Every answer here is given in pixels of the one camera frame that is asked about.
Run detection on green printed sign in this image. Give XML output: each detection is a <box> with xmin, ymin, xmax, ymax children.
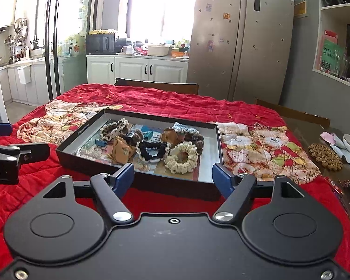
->
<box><xmin>322</xmin><ymin>38</ymin><xmax>345</xmax><ymax>72</ymax></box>

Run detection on black scrunchie with white trim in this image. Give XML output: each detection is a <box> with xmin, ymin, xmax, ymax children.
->
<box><xmin>136</xmin><ymin>140</ymin><xmax>170</xmax><ymax>163</ymax></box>

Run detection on cream knitted scrunchie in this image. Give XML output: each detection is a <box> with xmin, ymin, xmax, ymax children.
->
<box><xmin>165</xmin><ymin>141</ymin><xmax>198</xmax><ymax>174</ymax></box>

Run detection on white hanging bin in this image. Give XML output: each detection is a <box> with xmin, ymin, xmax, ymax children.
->
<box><xmin>17</xmin><ymin>66</ymin><xmax>32</xmax><ymax>84</ymax></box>

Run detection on blue knitted scrunchie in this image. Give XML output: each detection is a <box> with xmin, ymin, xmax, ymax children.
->
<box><xmin>172</xmin><ymin>122</ymin><xmax>199</xmax><ymax>137</ymax></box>

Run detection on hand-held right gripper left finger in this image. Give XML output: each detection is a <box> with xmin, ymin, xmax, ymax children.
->
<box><xmin>35</xmin><ymin>162</ymin><xmax>135</xmax><ymax>224</ymax></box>

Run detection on black sliding door frame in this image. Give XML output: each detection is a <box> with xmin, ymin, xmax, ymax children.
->
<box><xmin>45</xmin><ymin>0</ymin><xmax>65</xmax><ymax>101</ymax></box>

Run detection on white kitchen cabinet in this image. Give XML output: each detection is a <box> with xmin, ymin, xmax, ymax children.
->
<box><xmin>86</xmin><ymin>54</ymin><xmax>189</xmax><ymax>85</ymax></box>

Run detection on wooden bead trivet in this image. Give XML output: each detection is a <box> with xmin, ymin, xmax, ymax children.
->
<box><xmin>308</xmin><ymin>143</ymin><xmax>343</xmax><ymax>171</ymax></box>

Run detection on small brown fuzzy hair claw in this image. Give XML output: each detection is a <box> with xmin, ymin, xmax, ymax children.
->
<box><xmin>184</xmin><ymin>134</ymin><xmax>205</xmax><ymax>155</ymax></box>

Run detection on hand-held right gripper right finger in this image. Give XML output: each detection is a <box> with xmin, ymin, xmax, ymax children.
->
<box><xmin>212</xmin><ymin>163</ymin><xmax>314</xmax><ymax>224</ymax></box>

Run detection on white plastic basin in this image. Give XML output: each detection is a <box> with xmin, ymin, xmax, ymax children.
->
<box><xmin>147</xmin><ymin>44</ymin><xmax>171</xmax><ymax>56</ymax></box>

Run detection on black shallow box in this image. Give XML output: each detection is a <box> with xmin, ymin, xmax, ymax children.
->
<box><xmin>56</xmin><ymin>109</ymin><xmax>224</xmax><ymax>202</ymax></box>

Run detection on brown scrunchie with lace trim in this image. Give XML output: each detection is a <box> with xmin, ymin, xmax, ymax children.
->
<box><xmin>101</xmin><ymin>118</ymin><xmax>132</xmax><ymax>143</ymax></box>

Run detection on pink white cloth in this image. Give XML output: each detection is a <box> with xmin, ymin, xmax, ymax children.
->
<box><xmin>320</xmin><ymin>132</ymin><xmax>339</xmax><ymax>146</ymax></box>

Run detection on large brown fuzzy hair claw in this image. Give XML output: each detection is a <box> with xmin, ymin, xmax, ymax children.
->
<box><xmin>125</xmin><ymin>130</ymin><xmax>145</xmax><ymax>148</ymax></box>

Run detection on red printed blanket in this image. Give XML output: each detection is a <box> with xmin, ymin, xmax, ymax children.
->
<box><xmin>0</xmin><ymin>83</ymin><xmax>350</xmax><ymax>269</ymax></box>

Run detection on steel two-door refrigerator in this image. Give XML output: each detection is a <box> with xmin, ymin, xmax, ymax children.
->
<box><xmin>187</xmin><ymin>0</ymin><xmax>295</xmax><ymax>104</ymax></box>

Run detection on dark wooden chair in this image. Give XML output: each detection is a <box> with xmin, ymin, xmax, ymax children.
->
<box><xmin>115</xmin><ymin>78</ymin><xmax>199</xmax><ymax>95</ymax></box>
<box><xmin>254</xmin><ymin>98</ymin><xmax>331</xmax><ymax>129</ymax></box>

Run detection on black microwave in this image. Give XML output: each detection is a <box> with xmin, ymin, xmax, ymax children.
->
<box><xmin>85</xmin><ymin>33</ymin><xmax>116</xmax><ymax>55</ymax></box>

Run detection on steel pot lids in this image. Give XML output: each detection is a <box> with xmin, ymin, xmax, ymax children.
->
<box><xmin>13</xmin><ymin>17</ymin><xmax>28</xmax><ymax>43</ymax></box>

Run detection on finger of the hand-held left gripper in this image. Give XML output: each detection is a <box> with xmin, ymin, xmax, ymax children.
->
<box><xmin>0</xmin><ymin>142</ymin><xmax>51</xmax><ymax>164</ymax></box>
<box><xmin>0</xmin><ymin>122</ymin><xmax>13</xmax><ymax>141</ymax></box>

